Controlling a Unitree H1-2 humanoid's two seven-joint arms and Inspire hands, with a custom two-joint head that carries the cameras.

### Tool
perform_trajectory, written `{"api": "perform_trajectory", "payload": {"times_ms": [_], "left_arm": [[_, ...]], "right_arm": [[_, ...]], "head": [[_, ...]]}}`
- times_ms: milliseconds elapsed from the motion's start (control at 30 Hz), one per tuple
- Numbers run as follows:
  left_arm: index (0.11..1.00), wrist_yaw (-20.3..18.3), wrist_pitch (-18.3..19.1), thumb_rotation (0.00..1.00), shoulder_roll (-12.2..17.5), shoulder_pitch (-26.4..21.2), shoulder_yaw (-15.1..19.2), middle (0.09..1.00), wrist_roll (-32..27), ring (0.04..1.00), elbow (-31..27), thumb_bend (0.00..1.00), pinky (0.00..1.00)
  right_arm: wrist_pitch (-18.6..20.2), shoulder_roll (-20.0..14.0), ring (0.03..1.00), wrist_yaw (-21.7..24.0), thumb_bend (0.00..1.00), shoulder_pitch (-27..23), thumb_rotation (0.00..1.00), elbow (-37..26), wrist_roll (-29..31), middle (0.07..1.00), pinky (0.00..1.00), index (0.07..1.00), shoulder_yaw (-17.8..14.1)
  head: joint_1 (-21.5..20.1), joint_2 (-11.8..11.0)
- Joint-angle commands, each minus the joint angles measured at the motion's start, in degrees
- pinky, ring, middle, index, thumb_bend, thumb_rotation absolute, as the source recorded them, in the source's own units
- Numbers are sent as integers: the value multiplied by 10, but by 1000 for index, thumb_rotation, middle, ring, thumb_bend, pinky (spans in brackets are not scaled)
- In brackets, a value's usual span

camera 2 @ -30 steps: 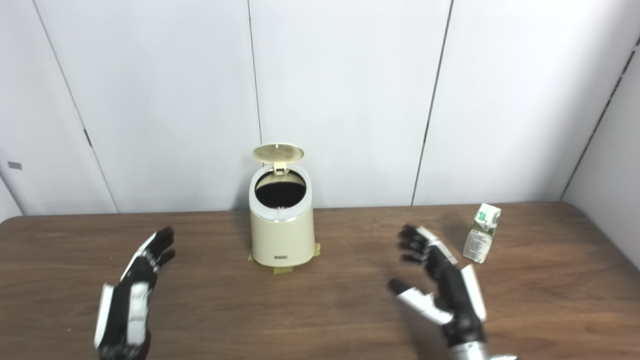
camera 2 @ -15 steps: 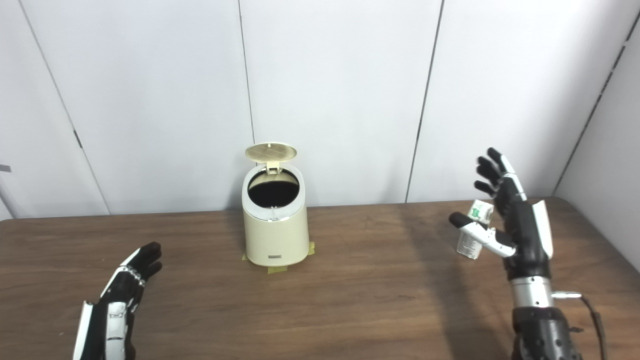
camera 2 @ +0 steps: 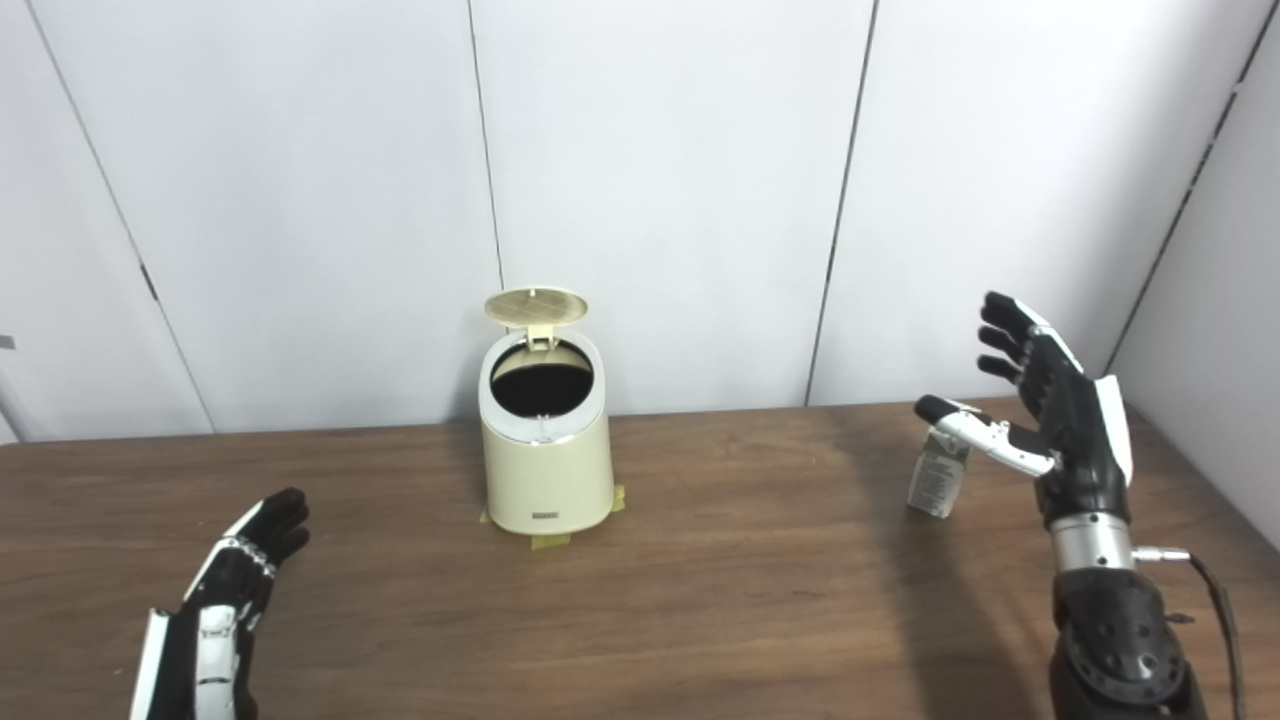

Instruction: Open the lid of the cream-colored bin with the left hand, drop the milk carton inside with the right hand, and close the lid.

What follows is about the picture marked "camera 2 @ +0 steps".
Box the cream-colored bin body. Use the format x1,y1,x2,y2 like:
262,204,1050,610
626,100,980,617
478,330,616,536

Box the cream round bin lid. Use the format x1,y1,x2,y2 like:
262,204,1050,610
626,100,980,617
484,287,590,351

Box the white green milk carton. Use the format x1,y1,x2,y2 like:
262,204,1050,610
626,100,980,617
906,425,973,519

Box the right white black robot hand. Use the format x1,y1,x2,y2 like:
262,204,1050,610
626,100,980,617
914,291,1134,526

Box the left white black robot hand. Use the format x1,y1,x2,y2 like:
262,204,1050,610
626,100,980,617
128,487,311,720

